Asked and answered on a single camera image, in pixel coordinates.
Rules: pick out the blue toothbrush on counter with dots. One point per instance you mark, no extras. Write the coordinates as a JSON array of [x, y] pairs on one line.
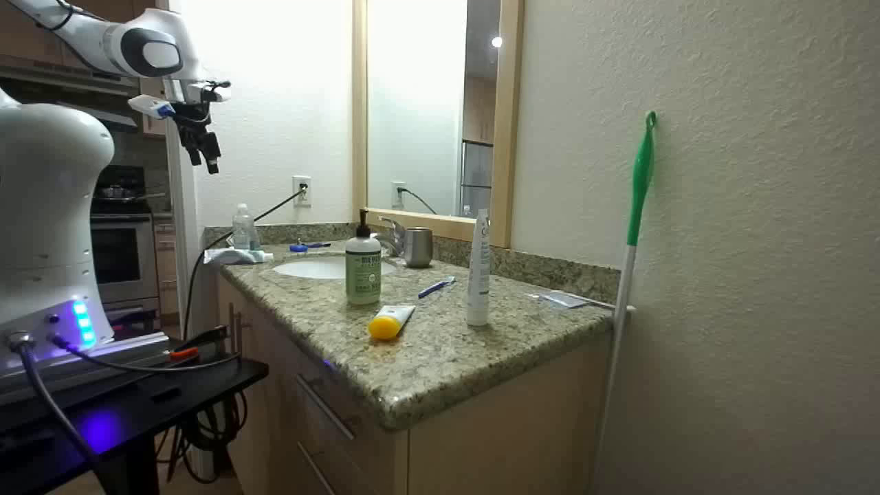
[[436, 288]]

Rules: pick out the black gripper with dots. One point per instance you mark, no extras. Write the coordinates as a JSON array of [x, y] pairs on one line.
[[194, 115]]

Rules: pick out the chrome sink faucet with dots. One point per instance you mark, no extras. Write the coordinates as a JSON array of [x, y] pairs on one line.
[[391, 237]]

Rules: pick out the clear plastic wrapper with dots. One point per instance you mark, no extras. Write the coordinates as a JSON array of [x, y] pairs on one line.
[[569, 302]]

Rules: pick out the blue item behind sink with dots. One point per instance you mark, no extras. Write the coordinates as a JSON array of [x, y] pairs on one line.
[[307, 245]]

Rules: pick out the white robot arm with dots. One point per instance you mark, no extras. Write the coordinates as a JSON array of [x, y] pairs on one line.
[[151, 45]]

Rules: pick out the clear plastic bottle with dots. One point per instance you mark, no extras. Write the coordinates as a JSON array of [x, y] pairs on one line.
[[242, 229]]

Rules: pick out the white oval sink basin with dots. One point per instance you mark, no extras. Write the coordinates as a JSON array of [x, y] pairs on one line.
[[330, 269]]

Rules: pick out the metal cup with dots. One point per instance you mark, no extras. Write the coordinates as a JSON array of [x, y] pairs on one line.
[[418, 249]]

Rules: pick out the tall white tube bottle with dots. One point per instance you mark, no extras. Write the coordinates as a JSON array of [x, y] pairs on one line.
[[479, 273]]

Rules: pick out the wood framed wall mirror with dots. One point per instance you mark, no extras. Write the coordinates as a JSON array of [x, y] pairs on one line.
[[436, 78]]

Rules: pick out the wooden vanity cabinet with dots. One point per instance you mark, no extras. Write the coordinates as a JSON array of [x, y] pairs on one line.
[[437, 410]]

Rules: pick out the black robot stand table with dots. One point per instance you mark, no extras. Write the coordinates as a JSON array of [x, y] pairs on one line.
[[118, 419]]

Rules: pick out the white wall outlet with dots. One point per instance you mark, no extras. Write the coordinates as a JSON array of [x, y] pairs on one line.
[[301, 189]]

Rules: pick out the yellow and white tube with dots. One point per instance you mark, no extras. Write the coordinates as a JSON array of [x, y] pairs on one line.
[[388, 322]]

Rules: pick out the white dish with blue item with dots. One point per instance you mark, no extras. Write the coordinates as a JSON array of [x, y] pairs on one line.
[[224, 256]]

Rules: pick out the kitchen oven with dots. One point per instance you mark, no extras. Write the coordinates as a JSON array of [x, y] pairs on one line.
[[122, 237]]

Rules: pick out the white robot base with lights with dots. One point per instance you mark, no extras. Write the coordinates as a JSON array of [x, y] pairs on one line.
[[50, 160]]

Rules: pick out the green and white mop handle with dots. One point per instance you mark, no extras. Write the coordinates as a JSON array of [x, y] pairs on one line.
[[641, 183]]

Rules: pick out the green liquid soap bottle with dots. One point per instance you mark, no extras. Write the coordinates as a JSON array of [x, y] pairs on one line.
[[364, 291]]

